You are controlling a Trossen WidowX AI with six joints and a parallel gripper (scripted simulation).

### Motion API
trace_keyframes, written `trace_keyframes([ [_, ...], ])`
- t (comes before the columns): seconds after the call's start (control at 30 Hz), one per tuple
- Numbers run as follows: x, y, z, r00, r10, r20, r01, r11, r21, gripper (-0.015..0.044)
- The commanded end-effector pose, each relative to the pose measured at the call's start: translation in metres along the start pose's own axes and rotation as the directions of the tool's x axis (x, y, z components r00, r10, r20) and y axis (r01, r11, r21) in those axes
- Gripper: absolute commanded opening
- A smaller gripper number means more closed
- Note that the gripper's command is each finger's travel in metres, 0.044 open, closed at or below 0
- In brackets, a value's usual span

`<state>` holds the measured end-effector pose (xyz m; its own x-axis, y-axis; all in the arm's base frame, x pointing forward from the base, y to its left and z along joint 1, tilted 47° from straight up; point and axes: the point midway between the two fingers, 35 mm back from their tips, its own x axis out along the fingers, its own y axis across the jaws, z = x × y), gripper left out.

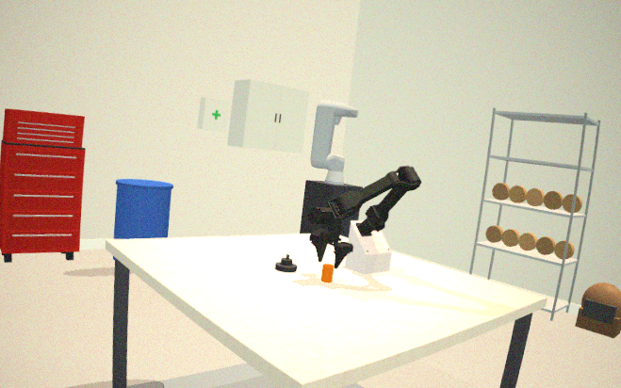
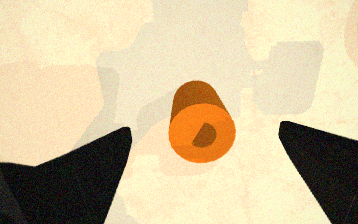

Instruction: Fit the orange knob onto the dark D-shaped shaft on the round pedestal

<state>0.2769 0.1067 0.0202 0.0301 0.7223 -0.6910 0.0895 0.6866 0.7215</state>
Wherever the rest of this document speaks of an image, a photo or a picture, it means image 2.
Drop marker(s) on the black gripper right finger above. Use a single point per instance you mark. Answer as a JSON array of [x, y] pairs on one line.
[[328, 164]]

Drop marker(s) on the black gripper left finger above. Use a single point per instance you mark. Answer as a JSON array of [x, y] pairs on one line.
[[77, 187]]

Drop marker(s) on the orange knob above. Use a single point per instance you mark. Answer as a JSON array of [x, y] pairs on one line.
[[201, 129]]

